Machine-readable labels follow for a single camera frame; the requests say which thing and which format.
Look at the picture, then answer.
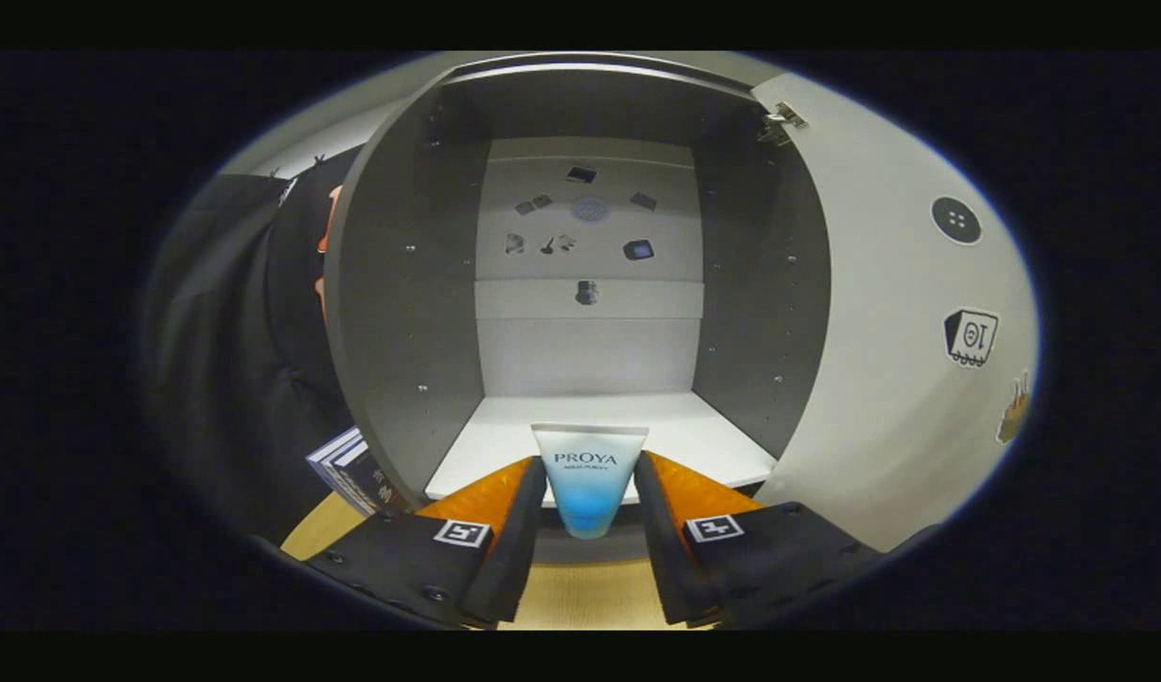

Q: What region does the grey cabinet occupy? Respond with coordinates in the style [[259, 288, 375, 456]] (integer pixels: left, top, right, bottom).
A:
[[323, 52, 832, 565]]

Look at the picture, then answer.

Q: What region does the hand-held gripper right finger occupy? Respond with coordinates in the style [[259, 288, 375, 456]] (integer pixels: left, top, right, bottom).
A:
[[633, 451, 884, 629]]

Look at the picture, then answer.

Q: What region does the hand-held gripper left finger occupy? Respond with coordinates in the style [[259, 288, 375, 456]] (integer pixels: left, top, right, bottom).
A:
[[301, 455, 549, 628]]

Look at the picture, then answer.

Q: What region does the white cabinet door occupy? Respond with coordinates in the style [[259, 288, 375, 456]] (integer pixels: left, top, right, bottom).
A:
[[751, 71, 1041, 555]]

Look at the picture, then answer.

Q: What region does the light blue book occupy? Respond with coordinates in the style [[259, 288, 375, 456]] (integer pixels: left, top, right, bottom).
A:
[[306, 426, 368, 484]]

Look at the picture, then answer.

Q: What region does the blue and white tube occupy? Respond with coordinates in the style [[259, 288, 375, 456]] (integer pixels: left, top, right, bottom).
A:
[[530, 423, 650, 540]]

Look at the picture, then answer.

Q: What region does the black backdrop cloth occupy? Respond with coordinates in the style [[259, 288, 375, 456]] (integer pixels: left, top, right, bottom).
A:
[[140, 147, 373, 546]]

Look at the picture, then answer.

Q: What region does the dark blue book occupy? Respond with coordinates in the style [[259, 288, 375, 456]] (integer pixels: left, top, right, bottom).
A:
[[327, 440, 403, 517]]

